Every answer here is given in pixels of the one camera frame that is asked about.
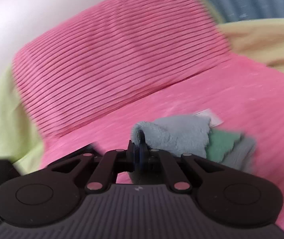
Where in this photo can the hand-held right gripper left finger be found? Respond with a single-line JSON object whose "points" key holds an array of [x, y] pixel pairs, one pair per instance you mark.
{"points": [[132, 154]]}

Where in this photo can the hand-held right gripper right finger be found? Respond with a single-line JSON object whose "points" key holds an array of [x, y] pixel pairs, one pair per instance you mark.
{"points": [[144, 155]]}

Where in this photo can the grey and green microfiber cloth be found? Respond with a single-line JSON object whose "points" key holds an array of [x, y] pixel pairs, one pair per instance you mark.
{"points": [[182, 134]]}

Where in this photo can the pink ribbed blanket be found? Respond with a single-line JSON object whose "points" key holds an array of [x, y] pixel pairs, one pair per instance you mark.
{"points": [[169, 94]]}

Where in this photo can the white fabric label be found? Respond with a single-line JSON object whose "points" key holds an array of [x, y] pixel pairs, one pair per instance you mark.
{"points": [[213, 117]]}

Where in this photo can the pink ribbed pillow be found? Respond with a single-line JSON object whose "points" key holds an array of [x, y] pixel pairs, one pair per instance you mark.
{"points": [[107, 54]]}

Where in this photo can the yellow fleece blanket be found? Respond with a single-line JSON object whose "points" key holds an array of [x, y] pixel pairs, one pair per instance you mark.
{"points": [[269, 42]]}

